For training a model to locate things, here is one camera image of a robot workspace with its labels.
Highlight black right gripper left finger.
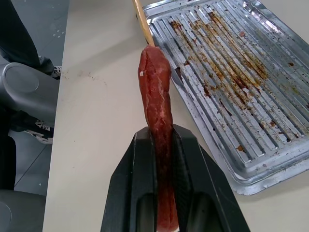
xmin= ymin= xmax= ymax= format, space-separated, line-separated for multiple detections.
xmin=100 ymin=126 xmax=159 ymax=232

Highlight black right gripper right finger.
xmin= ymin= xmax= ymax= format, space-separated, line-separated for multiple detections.
xmin=170 ymin=125 xmax=252 ymax=232

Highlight red sausage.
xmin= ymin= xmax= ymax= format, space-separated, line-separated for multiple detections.
xmin=138 ymin=45 xmax=180 ymax=230

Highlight wooden skewer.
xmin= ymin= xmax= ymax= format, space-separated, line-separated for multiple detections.
xmin=131 ymin=0 xmax=155 ymax=47

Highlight ribbed metal baking tray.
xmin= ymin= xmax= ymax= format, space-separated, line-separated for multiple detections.
xmin=141 ymin=0 xmax=309 ymax=196

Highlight black and white sneaker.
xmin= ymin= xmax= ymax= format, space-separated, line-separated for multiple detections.
xmin=50 ymin=65 xmax=63 ymax=80
xmin=24 ymin=118 xmax=54 ymax=145

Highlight person's dark trouser leg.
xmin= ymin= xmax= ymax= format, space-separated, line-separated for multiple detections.
xmin=0 ymin=0 xmax=54 ymax=75

